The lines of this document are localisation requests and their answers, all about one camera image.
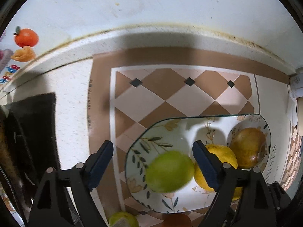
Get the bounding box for yellow-green orange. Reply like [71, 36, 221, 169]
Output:
[108, 211, 139, 227]

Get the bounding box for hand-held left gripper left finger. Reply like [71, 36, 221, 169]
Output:
[28, 140, 114, 227]

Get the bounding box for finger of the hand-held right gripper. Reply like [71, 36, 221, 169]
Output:
[269, 182, 292, 218]

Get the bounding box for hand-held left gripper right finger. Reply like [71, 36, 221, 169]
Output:
[192, 140, 277, 227]

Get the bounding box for beige utensil holder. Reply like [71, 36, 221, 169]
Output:
[296, 98, 303, 135]

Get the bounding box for bright orange tangerine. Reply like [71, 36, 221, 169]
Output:
[162, 213, 192, 227]

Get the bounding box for floral ceramic plate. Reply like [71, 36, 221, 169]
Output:
[125, 114, 272, 214]

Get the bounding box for colourful lettered wall sticker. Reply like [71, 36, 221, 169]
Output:
[0, 48, 20, 86]

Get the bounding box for green apple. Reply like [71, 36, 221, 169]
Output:
[145, 151, 195, 193]

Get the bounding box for orange fruit wall sticker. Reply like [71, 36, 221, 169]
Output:
[14, 26, 39, 48]

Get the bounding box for checkered brown counter mat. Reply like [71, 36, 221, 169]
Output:
[89, 48, 303, 227]

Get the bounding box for black gas stove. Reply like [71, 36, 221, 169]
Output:
[3, 93, 62, 208]

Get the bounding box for white paper towel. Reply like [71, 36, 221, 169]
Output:
[287, 92, 299, 126]

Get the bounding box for gold ingot wall sticker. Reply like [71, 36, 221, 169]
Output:
[11, 46, 36, 62]

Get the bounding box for yellow orange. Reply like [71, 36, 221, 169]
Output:
[194, 144, 243, 201]

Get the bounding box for dark brown passion fruit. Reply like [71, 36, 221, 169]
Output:
[229, 127, 267, 169]

